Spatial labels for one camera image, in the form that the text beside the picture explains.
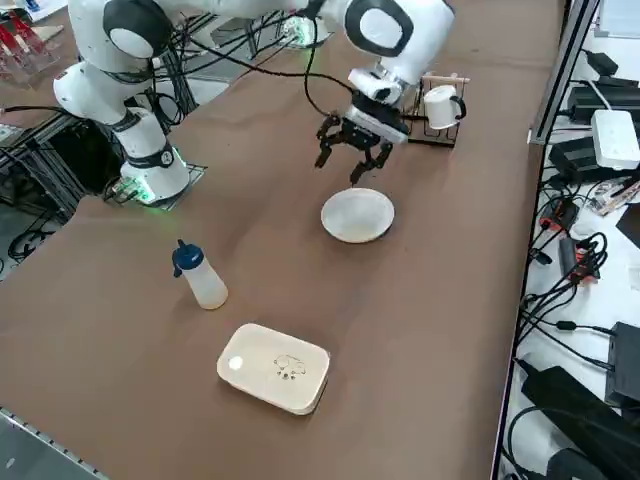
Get aluminium profile post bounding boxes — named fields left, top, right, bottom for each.
left=527, top=0, right=601, bottom=146

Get beige lunch box bear print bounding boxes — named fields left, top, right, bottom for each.
left=216, top=322, right=332, bottom=417

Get white power strip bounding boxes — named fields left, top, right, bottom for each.
left=590, top=109, right=640, bottom=171

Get orange black plug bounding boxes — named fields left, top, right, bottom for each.
left=538, top=199, right=581, bottom=234
left=558, top=237, right=609, bottom=286

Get white mug black handle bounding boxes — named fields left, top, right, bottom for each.
left=422, top=84, right=469, bottom=131

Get white board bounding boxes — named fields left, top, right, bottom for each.
left=597, top=0, right=640, bottom=39

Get white round plate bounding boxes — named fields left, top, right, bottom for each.
left=320, top=187, right=396, bottom=245

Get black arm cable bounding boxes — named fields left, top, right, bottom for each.
left=169, top=19, right=356, bottom=121

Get silver table edge rail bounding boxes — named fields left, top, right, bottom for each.
left=0, top=405, right=109, bottom=480

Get black aluminium frame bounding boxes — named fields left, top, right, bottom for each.
left=0, top=112, right=126, bottom=224

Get black power adapter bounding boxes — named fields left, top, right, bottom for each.
left=548, top=135, right=599, bottom=184
left=567, top=85, right=640, bottom=124
left=584, top=49, right=620, bottom=76

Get transparent sauce bottle blue cap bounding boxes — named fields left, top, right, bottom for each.
left=171, top=239, right=230, bottom=311

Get colourful printed card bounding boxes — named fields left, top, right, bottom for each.
left=589, top=177, right=640, bottom=217

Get clear acrylic stand red parts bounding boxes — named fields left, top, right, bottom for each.
left=0, top=0, right=64, bottom=90

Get black box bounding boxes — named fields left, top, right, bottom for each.
left=603, top=321, right=640, bottom=407

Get black cable with inline block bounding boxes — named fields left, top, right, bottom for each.
left=517, top=319, right=616, bottom=372

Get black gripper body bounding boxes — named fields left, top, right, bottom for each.
left=344, top=92, right=412, bottom=151

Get black wire cup rack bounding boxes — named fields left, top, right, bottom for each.
left=399, top=71, right=472, bottom=150

